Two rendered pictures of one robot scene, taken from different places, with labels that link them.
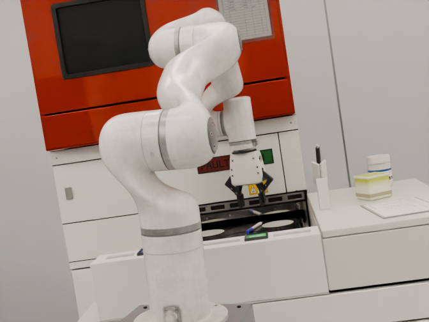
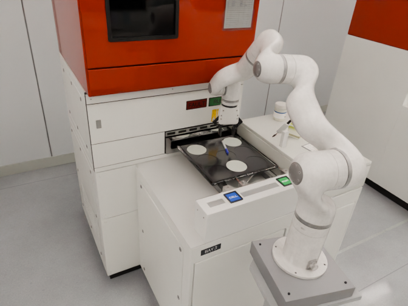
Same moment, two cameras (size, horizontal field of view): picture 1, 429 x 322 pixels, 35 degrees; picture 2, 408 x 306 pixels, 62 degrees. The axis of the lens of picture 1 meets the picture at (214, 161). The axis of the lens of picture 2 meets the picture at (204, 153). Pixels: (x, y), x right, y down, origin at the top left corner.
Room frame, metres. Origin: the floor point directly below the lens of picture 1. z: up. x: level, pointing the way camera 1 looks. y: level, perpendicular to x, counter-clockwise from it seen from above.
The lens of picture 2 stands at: (0.86, 0.90, 1.77)
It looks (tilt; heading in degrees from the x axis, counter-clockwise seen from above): 31 degrees down; 324
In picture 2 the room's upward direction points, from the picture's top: 4 degrees clockwise
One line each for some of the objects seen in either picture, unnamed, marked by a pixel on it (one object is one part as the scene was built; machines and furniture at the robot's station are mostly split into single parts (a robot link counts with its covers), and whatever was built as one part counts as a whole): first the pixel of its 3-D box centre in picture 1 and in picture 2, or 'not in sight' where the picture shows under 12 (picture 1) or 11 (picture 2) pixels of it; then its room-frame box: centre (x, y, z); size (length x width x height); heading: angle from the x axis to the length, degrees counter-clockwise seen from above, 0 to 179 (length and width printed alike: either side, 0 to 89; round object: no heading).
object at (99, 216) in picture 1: (180, 193); (172, 121); (2.21, 0.13, 1.02); 0.82 x 0.03 x 0.40; 85
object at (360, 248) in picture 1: (380, 225); (297, 150); (1.84, -0.42, 0.89); 0.62 x 0.35 x 0.14; 175
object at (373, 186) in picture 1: (372, 186); (296, 129); (1.88, -0.43, 1.00); 0.07 x 0.07 x 0.07; 18
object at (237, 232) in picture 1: (241, 236); (225, 155); (1.97, -0.05, 0.90); 0.34 x 0.34 x 0.01; 85
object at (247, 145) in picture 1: (244, 145); (230, 101); (2.04, -0.10, 1.16); 0.09 x 0.08 x 0.03; 66
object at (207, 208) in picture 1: (237, 204); (203, 127); (2.19, -0.05, 0.96); 0.44 x 0.01 x 0.02; 85
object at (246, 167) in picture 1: (246, 165); (228, 112); (2.04, -0.09, 1.09); 0.10 x 0.07 x 0.11; 66
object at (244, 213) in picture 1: (239, 224); (203, 138); (2.18, -0.05, 0.89); 0.44 x 0.02 x 0.10; 85
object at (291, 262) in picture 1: (209, 273); (258, 202); (1.61, 0.05, 0.89); 0.55 x 0.09 x 0.14; 85
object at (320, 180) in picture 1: (321, 184); (282, 133); (1.84, -0.28, 1.03); 0.06 x 0.04 x 0.13; 175
